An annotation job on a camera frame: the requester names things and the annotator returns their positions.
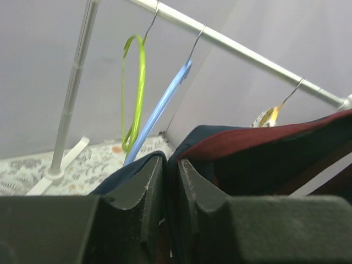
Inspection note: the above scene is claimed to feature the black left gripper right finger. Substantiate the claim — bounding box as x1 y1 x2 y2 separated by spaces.
178 159 351 263

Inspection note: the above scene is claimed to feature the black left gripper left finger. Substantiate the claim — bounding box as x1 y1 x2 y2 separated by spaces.
1 156 163 263

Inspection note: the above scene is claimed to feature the navy tank top red trim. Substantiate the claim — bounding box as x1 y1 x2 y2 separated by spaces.
93 110 351 263

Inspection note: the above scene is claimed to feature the blue hanger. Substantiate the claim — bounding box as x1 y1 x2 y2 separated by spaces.
122 25 207 167

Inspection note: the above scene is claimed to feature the yellow hanger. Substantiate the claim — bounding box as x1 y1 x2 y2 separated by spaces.
257 78 305 127

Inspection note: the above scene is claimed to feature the striped tank top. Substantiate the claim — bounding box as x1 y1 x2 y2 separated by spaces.
251 108 277 128

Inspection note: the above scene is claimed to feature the green hanger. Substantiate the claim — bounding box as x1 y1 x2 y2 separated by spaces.
121 1 160 156

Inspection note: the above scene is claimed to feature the floral table mat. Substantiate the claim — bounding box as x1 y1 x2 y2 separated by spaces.
0 134 174 196

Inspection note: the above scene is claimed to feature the white clothes rack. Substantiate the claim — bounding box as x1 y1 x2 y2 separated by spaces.
27 1 351 196

